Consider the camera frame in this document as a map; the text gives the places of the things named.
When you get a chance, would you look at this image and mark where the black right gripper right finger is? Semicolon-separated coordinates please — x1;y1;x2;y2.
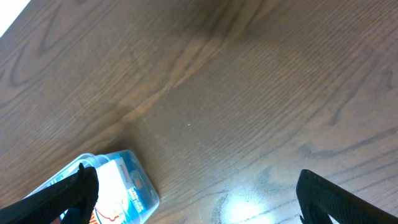
296;169;397;224

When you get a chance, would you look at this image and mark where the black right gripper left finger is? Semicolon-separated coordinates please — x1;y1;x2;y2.
1;164;99;223

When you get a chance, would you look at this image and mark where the clear plastic container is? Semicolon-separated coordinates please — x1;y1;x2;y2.
23;149;160;224

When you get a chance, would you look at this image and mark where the white green Panadol box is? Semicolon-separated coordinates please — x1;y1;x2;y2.
93;157;129;223

